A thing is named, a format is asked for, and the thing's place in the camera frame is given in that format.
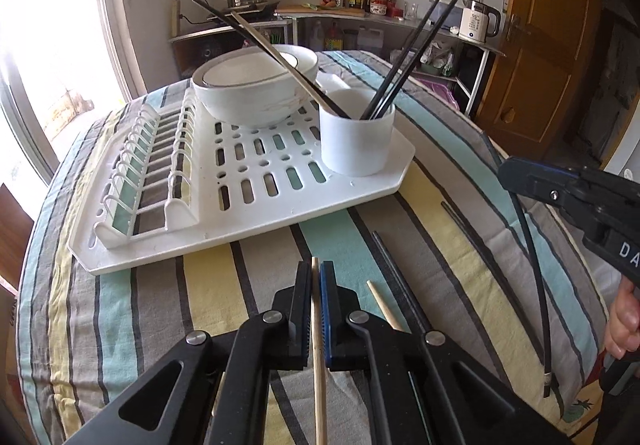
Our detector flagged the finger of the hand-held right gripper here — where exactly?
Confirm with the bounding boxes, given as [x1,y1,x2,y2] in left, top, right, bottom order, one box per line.
[499,159,588,226]
[515,158,586,182]

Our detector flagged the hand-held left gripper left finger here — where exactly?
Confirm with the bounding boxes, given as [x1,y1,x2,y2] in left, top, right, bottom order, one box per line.
[65,261,313,445]

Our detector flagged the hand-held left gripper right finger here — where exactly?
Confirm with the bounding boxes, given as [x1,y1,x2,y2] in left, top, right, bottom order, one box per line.
[320,260,571,445]

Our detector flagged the white utensil cup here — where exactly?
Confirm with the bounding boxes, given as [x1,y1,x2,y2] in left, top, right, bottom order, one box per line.
[318,87,397,176]

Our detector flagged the person's right hand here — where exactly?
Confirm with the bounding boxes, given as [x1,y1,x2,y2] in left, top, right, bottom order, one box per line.
[604,281,640,362]

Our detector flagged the white plastic dish rack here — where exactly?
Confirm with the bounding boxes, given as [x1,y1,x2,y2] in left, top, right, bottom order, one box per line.
[67,72,417,276]

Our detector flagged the brown wooden door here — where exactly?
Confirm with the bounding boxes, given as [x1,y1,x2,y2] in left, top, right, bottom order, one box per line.
[472,0,603,146]

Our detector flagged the chopsticks in cup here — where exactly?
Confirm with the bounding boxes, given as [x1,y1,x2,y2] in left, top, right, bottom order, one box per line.
[275,7,507,118]

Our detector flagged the pink lidded storage bin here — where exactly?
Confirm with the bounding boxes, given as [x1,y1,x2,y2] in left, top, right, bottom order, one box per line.
[414,75,458,112]

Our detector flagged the clear plastic bag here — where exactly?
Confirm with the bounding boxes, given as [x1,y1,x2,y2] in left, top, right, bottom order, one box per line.
[437,45,457,78]
[420,41,441,70]

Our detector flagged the striped tablecloth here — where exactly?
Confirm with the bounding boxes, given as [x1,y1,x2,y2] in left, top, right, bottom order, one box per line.
[15,50,616,445]

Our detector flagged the white electric kettle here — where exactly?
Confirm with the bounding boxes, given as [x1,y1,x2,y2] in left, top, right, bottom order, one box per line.
[459,0,502,44]

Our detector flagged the large white bowl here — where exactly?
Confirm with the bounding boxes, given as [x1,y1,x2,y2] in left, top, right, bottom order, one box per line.
[191,56,321,128]

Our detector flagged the white plastic jug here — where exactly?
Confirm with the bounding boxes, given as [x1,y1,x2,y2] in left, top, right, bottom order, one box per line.
[357,26,385,52]

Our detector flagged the small white bowl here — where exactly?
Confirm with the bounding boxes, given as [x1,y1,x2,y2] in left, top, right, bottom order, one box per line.
[205,44,319,88]

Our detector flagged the red labelled bottle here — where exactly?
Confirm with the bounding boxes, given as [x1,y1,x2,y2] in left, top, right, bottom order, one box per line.
[324,22,344,52]

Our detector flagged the small metal table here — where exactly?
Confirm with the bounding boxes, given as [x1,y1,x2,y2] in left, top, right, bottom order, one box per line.
[167,17,293,76]

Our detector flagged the wooden cutting board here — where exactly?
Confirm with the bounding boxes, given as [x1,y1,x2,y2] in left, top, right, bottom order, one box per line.
[276,5,367,18]

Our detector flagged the wooden chair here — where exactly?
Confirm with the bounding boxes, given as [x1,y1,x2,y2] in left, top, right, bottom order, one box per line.
[0,182,36,296]

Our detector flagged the black induction cooker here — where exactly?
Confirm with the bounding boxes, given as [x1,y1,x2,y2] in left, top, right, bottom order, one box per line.
[225,1,282,20]

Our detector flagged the white sliding glass door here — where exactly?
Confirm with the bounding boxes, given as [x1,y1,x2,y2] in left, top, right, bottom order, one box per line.
[0,0,151,186]

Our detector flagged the metal door handle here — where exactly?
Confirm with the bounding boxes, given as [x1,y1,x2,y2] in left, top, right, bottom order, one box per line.
[505,14,532,44]

